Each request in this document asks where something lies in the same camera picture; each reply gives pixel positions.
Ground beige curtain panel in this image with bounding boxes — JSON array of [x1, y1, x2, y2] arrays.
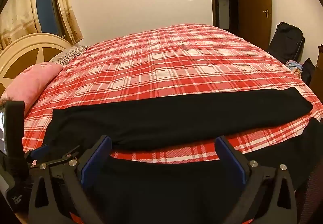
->
[[1, 0, 42, 51], [57, 0, 83, 45]]

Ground silver door handle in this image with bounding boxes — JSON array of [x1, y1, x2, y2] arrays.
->
[[262, 9, 269, 18]]

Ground beige curtain right panel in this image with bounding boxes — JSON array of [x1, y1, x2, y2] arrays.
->
[[57, 0, 83, 45]]

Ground beige curtain left panel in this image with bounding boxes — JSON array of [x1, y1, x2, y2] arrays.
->
[[1, 0, 42, 51]]

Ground colourful clothes pile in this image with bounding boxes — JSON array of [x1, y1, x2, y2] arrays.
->
[[285, 60, 303, 78]]

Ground brown wooden door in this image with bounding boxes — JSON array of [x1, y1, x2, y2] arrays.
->
[[238, 0, 272, 51]]

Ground black pants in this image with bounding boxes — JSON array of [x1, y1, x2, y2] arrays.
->
[[43, 87, 313, 156]]

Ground red plaid bed sheet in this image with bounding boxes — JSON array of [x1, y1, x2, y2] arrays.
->
[[22, 24, 322, 153]]

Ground window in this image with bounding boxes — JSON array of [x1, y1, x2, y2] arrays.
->
[[36, 0, 65, 37]]

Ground grey striped pillow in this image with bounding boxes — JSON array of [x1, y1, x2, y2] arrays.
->
[[49, 45, 88, 66]]

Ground black bag on chair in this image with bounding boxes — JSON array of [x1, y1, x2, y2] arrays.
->
[[268, 22, 305, 64]]

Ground pink rolled blanket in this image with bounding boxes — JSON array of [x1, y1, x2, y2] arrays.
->
[[1, 62, 63, 116]]

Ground cream round headboard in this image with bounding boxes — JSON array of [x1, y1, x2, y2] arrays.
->
[[1, 33, 72, 93]]

